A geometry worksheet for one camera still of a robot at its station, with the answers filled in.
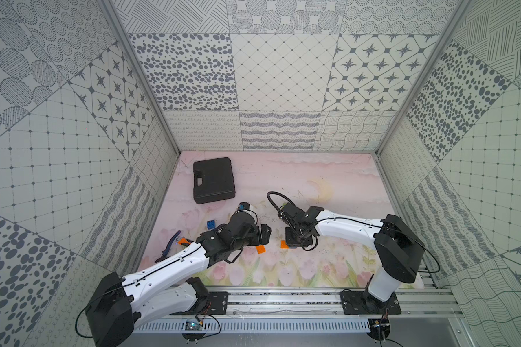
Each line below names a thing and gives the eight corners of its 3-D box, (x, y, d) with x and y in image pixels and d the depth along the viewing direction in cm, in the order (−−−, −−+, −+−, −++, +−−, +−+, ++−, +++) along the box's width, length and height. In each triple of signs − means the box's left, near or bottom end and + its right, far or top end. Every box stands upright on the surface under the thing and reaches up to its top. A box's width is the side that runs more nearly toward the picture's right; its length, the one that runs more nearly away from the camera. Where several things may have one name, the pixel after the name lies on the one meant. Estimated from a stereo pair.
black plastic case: (194, 205, 101) (191, 199, 97) (195, 167, 116) (193, 160, 112) (236, 198, 103) (235, 192, 99) (232, 162, 119) (231, 155, 115)
